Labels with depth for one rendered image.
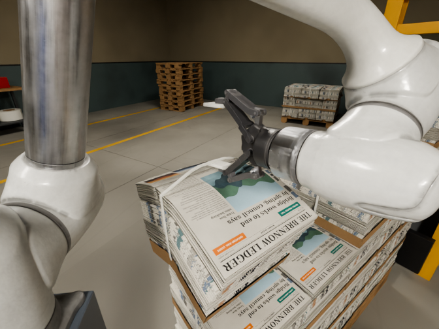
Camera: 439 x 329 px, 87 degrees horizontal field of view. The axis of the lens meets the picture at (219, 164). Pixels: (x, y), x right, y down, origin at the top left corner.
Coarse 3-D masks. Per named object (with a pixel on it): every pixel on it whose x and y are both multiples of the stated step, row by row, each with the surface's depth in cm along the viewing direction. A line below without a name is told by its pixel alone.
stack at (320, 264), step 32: (384, 224) 99; (288, 256) 82; (320, 256) 82; (352, 256) 83; (384, 256) 126; (256, 288) 71; (288, 288) 71; (320, 288) 72; (352, 288) 100; (192, 320) 74; (224, 320) 62; (256, 320) 62; (288, 320) 63; (320, 320) 85; (352, 320) 132
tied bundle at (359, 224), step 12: (300, 192) 99; (312, 192) 94; (312, 204) 96; (324, 204) 92; (336, 204) 87; (324, 216) 93; (336, 216) 89; (348, 216) 85; (360, 216) 81; (372, 216) 83; (348, 228) 86; (360, 228) 83; (372, 228) 88
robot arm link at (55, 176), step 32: (32, 0) 32; (64, 0) 33; (32, 32) 34; (64, 32) 35; (32, 64) 36; (64, 64) 37; (32, 96) 38; (64, 96) 39; (32, 128) 40; (64, 128) 41; (32, 160) 43; (64, 160) 44; (32, 192) 42; (64, 192) 44; (96, 192) 53; (64, 224) 44
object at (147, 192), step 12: (180, 168) 77; (204, 168) 65; (144, 180) 69; (156, 180) 63; (168, 180) 59; (144, 192) 64; (144, 204) 68; (156, 204) 59; (144, 216) 72; (156, 216) 61; (156, 228) 62; (156, 240) 66; (168, 252) 61
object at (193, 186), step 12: (216, 168) 64; (240, 168) 63; (264, 168) 64; (192, 180) 58; (204, 180) 58; (216, 180) 58; (156, 192) 56; (168, 192) 53; (180, 192) 53; (192, 192) 53; (204, 192) 53; (168, 204) 52; (168, 216) 54; (168, 228) 56
